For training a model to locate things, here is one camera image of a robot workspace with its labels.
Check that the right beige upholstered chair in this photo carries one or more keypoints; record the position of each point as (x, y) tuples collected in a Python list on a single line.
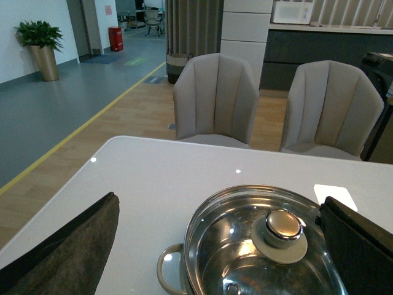
[(331, 110)]

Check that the dark kitchen counter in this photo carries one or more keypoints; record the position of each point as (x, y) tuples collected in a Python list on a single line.
[(286, 50)]

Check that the office swivel chair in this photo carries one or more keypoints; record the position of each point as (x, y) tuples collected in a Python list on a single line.
[(152, 19)]

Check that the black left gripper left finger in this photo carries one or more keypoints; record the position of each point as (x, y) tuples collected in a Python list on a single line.
[(71, 260)]

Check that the white square pillar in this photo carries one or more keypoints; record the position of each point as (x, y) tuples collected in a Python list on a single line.
[(244, 34)]

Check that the white electric cooking pot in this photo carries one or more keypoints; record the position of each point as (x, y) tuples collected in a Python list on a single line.
[(254, 239)]

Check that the left beige upholstered chair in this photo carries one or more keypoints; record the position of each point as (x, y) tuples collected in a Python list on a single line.
[(215, 100)]

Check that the red fire extinguisher box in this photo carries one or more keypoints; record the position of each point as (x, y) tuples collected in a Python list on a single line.
[(115, 38)]

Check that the woven basket with handles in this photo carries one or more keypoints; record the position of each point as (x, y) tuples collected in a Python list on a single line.
[(175, 63)]

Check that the beige upholstered chair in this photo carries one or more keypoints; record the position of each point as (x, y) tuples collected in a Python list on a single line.
[(331, 110), (215, 100)]

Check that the white microwave oven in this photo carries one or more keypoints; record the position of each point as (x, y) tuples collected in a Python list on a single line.
[(296, 13)]

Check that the glass pot lid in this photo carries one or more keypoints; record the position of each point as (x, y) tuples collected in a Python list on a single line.
[(221, 258)]

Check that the gold plant pot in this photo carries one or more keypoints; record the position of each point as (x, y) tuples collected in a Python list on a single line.
[(45, 59)]

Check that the black appliance cabinet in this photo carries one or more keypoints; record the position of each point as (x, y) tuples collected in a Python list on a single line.
[(378, 146)]

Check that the green potted plant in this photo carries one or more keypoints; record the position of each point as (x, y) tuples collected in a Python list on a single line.
[(39, 33)]

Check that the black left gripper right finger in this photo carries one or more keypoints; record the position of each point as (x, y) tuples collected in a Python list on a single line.
[(360, 250)]

